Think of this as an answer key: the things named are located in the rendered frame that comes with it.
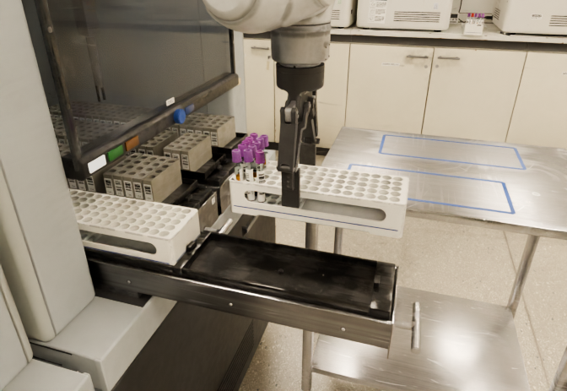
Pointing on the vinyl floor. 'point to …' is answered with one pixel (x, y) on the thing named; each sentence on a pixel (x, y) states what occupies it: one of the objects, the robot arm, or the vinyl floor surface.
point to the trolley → (420, 152)
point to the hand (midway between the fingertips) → (299, 180)
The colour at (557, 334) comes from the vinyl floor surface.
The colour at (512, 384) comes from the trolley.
